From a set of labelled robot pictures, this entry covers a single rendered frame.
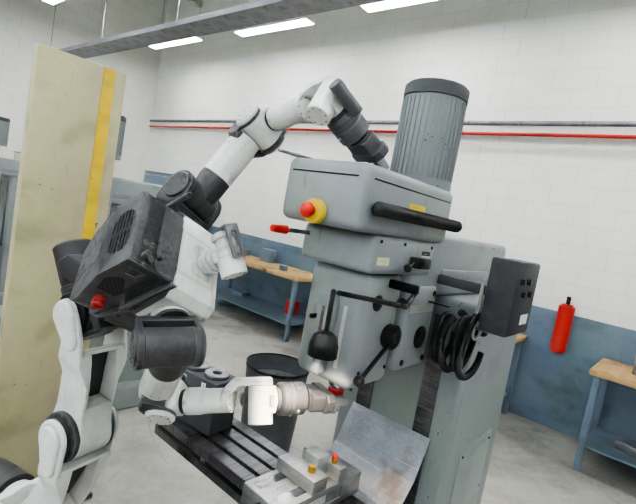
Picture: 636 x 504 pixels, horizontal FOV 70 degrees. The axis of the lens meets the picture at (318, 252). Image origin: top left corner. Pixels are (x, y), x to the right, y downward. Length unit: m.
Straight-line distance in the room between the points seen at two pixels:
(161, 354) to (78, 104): 1.79
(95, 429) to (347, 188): 0.99
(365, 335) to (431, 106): 0.70
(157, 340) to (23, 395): 1.83
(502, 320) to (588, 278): 4.02
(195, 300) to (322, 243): 0.36
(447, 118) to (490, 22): 4.89
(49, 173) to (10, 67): 7.65
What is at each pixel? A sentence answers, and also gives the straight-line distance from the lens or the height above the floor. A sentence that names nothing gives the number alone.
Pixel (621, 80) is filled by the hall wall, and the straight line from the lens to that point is 5.64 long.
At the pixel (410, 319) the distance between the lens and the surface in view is 1.37.
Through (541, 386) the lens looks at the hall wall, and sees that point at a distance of 5.52.
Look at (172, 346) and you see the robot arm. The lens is 1.05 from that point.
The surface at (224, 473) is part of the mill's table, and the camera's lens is 1.62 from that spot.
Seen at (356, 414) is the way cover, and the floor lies 1.05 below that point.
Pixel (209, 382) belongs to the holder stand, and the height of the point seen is 1.11.
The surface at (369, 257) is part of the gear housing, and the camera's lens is 1.12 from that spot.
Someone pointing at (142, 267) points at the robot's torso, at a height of 1.57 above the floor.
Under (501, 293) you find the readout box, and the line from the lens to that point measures 1.33.
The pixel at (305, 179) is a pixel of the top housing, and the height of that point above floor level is 1.83.
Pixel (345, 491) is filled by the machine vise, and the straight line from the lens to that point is 1.54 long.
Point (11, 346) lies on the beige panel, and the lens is 2.71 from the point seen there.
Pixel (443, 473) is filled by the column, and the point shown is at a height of 1.00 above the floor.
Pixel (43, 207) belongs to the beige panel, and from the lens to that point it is 2.59.
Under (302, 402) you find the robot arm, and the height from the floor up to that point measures 1.25.
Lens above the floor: 1.75
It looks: 5 degrees down
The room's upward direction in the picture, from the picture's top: 10 degrees clockwise
